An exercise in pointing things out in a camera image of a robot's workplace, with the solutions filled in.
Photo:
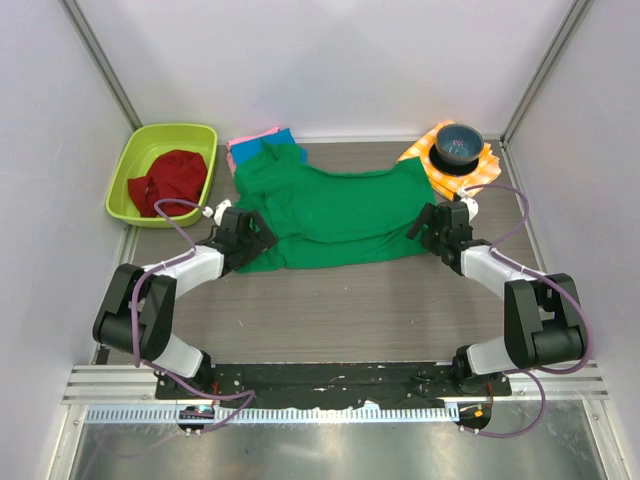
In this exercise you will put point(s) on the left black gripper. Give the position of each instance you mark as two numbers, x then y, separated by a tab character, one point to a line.
265	238

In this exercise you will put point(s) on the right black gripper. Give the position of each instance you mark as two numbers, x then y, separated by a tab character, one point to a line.
424	217

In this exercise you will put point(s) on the green t shirt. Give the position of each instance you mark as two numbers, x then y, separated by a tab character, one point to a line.
327	219

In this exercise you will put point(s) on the orange checkered cloth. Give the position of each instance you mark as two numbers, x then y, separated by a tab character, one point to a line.
487	170

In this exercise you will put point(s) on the dark blue ceramic bowl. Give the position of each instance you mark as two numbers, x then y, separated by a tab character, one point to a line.
451	132

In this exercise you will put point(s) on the pink t shirt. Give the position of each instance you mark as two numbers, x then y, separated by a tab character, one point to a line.
239	140

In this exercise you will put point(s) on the blue t shirt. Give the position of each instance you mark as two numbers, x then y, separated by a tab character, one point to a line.
245	151

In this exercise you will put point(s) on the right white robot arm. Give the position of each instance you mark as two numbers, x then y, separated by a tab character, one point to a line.
542	321

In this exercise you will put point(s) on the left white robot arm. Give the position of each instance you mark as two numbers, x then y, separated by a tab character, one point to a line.
136	314

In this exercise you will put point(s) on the black saucer plate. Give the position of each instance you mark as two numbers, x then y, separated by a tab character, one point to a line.
455	167

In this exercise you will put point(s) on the red t shirt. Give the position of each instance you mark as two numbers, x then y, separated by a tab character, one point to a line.
177	174

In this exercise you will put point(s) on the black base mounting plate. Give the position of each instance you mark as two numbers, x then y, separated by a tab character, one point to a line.
338	386

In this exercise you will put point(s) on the lime green plastic basin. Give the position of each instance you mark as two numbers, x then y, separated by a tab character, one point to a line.
142	149

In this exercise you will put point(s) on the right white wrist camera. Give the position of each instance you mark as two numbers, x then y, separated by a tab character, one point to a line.
470	202

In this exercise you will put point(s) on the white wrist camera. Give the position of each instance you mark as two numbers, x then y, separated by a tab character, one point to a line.
216	214
470	202

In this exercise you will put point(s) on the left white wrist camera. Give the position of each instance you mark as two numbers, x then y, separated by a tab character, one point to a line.
216	214

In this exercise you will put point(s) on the perforated metal rail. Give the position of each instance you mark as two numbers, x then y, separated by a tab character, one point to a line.
196	415

